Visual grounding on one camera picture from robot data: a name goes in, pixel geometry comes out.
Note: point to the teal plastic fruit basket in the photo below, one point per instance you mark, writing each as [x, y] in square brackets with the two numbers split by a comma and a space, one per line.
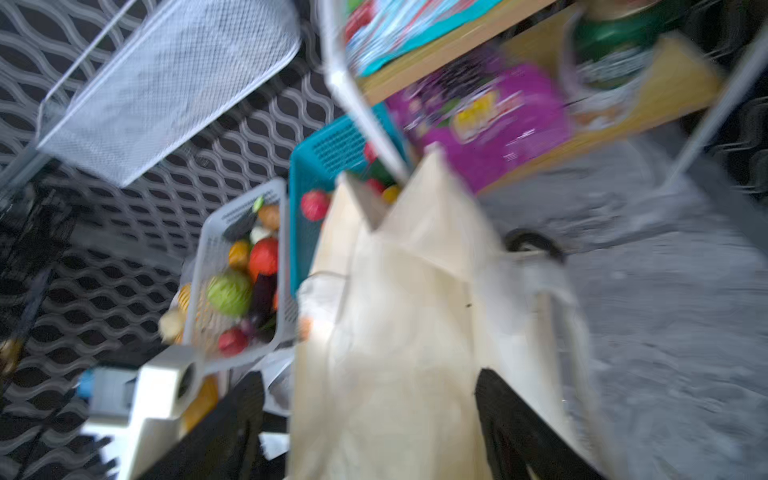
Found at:
[314, 165]

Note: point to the white wire wall basket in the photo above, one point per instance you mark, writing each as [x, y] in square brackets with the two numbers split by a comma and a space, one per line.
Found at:
[187, 64]

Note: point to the brown potato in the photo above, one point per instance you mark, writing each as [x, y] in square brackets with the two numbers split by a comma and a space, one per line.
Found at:
[269, 217]

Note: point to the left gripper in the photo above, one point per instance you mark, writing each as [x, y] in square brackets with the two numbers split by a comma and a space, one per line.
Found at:
[135, 399]

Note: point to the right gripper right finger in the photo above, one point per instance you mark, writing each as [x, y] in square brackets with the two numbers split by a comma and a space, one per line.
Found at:
[519, 443]

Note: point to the green cabbage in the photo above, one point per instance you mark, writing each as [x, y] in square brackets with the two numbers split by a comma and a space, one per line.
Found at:
[229, 293]

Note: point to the green drink can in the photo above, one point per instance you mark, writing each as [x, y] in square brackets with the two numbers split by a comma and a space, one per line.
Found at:
[607, 50]

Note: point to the white plastic vegetable basket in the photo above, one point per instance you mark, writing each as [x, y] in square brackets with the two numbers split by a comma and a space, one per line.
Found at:
[227, 238]

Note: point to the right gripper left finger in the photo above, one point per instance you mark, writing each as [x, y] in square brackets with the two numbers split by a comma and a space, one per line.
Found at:
[225, 444]

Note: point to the teal snack bag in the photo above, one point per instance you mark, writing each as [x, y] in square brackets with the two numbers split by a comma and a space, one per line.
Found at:
[379, 31]

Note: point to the purple snack bag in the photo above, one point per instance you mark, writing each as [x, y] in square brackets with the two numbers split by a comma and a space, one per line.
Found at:
[490, 115]

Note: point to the dark purple eggplant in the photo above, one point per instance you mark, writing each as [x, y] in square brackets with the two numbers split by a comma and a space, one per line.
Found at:
[262, 299]

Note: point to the black wire wall basket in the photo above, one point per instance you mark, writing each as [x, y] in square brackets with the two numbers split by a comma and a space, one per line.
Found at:
[36, 224]

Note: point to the red apple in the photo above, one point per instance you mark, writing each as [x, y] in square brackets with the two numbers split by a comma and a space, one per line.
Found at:
[315, 205]

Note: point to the cream canvas tote bag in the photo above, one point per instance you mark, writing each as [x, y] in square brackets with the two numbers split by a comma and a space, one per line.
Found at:
[405, 304]

